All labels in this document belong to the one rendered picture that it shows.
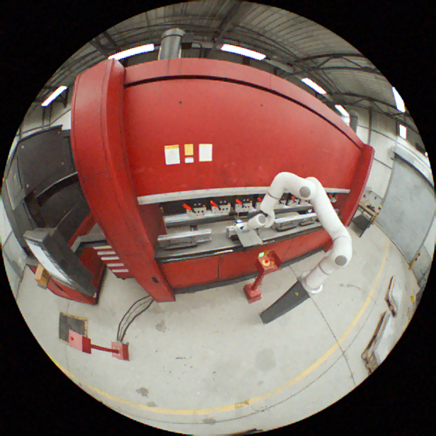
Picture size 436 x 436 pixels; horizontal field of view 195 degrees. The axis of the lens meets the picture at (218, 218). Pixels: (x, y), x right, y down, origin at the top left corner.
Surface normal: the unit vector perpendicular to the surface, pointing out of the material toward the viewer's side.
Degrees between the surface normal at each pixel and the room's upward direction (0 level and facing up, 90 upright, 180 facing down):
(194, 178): 90
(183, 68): 90
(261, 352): 0
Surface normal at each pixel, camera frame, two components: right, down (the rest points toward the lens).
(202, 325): 0.04, -0.82
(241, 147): 0.25, 0.57
